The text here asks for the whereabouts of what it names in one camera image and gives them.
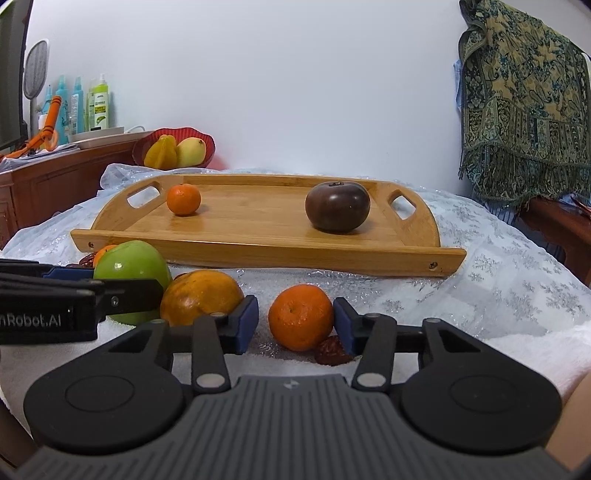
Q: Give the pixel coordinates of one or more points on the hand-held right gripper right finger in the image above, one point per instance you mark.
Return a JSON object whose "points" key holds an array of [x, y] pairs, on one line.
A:
{"points": [[344, 323]]}

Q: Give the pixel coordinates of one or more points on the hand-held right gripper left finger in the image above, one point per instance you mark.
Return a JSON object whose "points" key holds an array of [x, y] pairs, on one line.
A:
{"points": [[249, 323]]}

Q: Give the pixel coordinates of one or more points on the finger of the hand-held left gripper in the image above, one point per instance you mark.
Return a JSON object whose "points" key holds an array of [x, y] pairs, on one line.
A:
{"points": [[69, 273], [134, 297]]}

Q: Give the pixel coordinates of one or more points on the green apple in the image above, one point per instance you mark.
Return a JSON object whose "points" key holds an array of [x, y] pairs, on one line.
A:
{"points": [[134, 265]]}

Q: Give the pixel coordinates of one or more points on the red date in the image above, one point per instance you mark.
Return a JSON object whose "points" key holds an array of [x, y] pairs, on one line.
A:
{"points": [[87, 261], [330, 353]]}

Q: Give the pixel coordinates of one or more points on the large yellowish orange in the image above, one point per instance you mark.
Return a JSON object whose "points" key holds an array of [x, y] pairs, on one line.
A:
{"points": [[198, 297]]}

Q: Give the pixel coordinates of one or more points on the wooden serving tray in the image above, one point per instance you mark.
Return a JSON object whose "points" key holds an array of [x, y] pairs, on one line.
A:
{"points": [[258, 217]]}

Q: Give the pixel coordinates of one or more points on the wooden cabinet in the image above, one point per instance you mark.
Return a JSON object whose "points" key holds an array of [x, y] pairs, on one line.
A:
{"points": [[51, 189]]}

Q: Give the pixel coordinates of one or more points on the small mandarin orange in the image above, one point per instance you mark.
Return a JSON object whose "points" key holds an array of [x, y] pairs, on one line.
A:
{"points": [[183, 200]]}

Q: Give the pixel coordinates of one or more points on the dark purple round fruit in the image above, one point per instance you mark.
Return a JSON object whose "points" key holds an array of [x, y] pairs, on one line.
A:
{"points": [[337, 207]]}

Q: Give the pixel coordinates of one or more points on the white plastic tray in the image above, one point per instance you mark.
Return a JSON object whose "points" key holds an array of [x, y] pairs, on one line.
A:
{"points": [[97, 136]]}

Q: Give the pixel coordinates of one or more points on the red glass fruit bowl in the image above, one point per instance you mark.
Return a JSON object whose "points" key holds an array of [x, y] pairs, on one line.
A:
{"points": [[141, 150]]}

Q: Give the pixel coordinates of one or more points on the yellow starfruit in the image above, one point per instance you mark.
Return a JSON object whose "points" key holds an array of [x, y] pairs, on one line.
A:
{"points": [[161, 152]]}

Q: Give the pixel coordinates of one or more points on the yellow mango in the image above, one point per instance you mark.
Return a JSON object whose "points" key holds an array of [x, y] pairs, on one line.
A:
{"points": [[191, 152]]}

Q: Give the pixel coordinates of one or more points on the teal spray bottle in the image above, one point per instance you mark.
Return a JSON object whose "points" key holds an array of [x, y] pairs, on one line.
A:
{"points": [[61, 92], [77, 108]]}

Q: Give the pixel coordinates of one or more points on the green plastic bottle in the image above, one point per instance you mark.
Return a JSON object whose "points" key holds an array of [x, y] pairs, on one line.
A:
{"points": [[99, 104]]}

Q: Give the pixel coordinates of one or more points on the blue striped cloth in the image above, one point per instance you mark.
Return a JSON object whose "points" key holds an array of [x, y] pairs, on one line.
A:
{"points": [[512, 217]]}

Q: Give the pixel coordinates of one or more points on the white electric fly swatter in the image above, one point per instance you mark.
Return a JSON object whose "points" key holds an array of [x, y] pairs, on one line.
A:
{"points": [[36, 69]]}

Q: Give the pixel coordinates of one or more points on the dark monitor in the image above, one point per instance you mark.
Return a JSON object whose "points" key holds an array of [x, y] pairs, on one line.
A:
{"points": [[11, 69]]}

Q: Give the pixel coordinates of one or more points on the wooden furniture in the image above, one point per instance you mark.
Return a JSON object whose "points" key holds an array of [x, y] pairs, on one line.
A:
{"points": [[563, 226]]}

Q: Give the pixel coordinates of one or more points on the green patterned shawl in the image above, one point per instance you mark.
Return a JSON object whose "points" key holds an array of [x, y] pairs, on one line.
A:
{"points": [[517, 92]]}

